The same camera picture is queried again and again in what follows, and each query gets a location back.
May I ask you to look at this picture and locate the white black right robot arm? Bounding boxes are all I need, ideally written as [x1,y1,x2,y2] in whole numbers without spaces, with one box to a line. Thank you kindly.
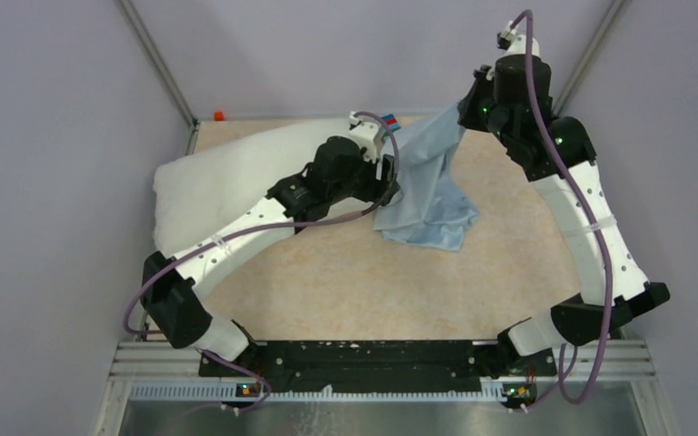
[458,32,670,374]

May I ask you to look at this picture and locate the aluminium front frame rail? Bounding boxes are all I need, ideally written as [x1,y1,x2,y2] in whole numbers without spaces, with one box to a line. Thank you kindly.
[93,340,678,436]

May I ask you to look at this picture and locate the multicolour toy brick stack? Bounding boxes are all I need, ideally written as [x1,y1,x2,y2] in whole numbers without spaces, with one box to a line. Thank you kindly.
[382,114,400,130]

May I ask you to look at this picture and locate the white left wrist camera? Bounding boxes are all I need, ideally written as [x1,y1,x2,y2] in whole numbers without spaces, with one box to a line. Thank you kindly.
[347,112,389,164]

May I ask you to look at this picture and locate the light blue pillowcase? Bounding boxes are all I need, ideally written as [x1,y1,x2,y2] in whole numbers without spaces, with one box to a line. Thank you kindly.
[373,103,479,252]

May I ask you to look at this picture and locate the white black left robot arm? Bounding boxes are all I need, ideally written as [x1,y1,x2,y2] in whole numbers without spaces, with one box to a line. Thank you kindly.
[137,136,401,376]

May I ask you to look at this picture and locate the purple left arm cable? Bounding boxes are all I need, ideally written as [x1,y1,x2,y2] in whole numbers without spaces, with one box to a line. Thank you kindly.
[122,110,402,416]

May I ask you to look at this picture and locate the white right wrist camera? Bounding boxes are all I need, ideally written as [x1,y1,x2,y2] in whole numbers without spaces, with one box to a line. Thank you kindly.
[497,22,541,57]

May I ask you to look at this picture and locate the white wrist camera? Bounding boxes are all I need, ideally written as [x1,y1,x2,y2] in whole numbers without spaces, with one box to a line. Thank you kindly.
[347,112,389,164]
[497,22,541,57]

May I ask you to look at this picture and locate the white pillow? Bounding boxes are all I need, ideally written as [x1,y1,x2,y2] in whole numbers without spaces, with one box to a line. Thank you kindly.
[153,117,349,254]

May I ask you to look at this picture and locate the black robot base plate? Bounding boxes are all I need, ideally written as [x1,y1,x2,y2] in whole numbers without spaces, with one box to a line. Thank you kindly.
[198,338,558,399]

